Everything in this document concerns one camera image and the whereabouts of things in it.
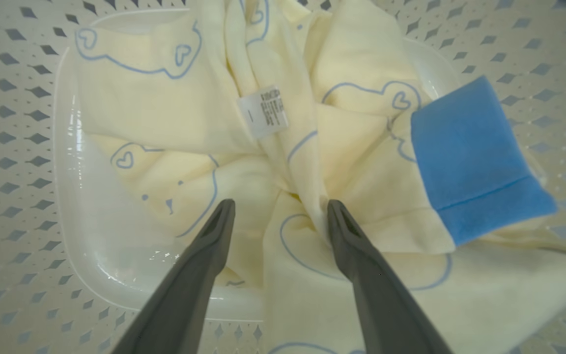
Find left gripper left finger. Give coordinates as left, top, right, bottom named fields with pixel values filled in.
left=111, top=199, right=236, bottom=354

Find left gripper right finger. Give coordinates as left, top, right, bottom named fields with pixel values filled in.
left=327, top=199, right=453, bottom=354

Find cream bear-print garment blue cuffs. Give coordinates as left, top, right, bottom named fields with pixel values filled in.
left=74, top=0, right=566, bottom=354

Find cream perforated basket brown rim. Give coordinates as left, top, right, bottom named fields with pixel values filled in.
left=0, top=0, right=566, bottom=354

